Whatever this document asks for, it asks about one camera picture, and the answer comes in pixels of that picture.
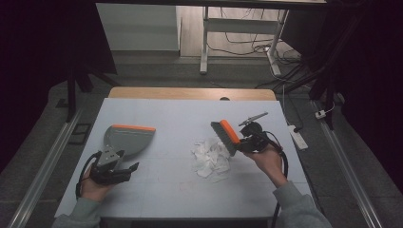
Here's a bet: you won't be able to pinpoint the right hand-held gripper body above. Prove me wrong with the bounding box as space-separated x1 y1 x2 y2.
238 111 270 154

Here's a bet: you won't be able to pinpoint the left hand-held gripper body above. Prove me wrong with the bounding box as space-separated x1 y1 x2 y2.
89 144 132 186

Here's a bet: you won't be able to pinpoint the grey dustpan with orange edge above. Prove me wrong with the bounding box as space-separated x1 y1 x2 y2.
104 123 157 160

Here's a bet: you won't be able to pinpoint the orange brush with grey bristles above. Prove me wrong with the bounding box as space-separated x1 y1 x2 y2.
210 119 241 157

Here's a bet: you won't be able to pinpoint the white paper scraps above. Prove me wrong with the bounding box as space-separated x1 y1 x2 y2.
190 136 232 184

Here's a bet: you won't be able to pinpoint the person's left hand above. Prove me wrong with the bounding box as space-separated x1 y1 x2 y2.
79 172 112 203

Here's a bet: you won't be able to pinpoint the person's right hand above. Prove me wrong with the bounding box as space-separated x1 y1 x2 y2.
243 143 288 188

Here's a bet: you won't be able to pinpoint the white power strip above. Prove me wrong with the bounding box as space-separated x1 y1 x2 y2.
287 124 309 151

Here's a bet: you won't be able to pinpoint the pale table cover sheet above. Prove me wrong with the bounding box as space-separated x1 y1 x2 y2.
54 97 319 220

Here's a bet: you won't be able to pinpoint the wooden table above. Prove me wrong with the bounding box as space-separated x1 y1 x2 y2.
107 86 278 103

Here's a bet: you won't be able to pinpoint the black stand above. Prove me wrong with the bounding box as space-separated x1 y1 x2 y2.
65 63 122 123
278 15 365 131

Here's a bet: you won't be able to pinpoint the black curtain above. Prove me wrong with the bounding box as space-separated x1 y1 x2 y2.
0 0 117 174
326 0 403 191

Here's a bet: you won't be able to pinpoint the white cabinet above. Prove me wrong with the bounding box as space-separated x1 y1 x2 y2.
95 3 182 52

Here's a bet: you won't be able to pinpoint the left hand-held gripper cable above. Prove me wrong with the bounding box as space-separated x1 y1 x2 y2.
75 151 103 200

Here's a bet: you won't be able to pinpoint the hand-held gripper cable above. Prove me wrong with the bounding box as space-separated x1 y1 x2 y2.
262 130 290 228
75 151 103 200

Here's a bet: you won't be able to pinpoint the right hand-held gripper cable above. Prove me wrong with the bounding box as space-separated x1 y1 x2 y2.
262 130 290 228

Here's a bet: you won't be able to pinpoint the aluminium rail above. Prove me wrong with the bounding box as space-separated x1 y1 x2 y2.
6 107 85 228
311 100 384 228

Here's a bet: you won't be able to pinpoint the black floor cables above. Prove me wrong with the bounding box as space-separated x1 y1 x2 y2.
207 8 307 93

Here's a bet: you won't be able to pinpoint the white desk frame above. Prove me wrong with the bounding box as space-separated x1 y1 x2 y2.
199 6 290 76

